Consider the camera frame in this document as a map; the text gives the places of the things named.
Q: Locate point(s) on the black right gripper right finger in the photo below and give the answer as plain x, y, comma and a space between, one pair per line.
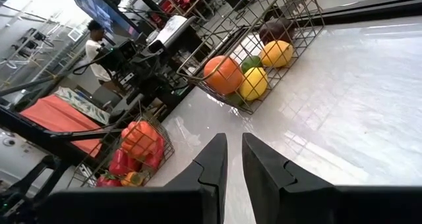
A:
313, 204

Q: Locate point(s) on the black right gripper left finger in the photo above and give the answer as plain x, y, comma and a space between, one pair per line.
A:
165, 204

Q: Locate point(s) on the green lime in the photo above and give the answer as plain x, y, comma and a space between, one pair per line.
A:
234, 99
250, 63

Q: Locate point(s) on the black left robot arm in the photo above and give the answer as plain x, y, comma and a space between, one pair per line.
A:
155, 85

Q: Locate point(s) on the yellow-orange pepper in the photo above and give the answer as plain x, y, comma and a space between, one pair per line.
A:
132, 179

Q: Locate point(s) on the red bell pepper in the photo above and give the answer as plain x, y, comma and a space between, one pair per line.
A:
121, 162

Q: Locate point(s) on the yellow lemon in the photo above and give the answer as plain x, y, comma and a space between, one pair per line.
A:
254, 84
277, 54

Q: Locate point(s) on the orange-red cloth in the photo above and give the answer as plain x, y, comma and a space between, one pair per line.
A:
56, 118

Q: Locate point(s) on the orange fruit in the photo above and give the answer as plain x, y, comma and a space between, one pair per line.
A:
222, 75

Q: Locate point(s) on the person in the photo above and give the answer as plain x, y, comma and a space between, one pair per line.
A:
95, 52

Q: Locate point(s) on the dark brown round fruit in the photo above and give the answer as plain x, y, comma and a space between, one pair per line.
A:
277, 31

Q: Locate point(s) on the red storage bins rack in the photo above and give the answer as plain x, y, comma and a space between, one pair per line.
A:
174, 0

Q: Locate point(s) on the large wall display screen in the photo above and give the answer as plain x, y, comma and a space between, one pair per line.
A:
99, 10

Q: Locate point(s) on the black table edge frame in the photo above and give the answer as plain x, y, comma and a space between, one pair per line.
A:
379, 8

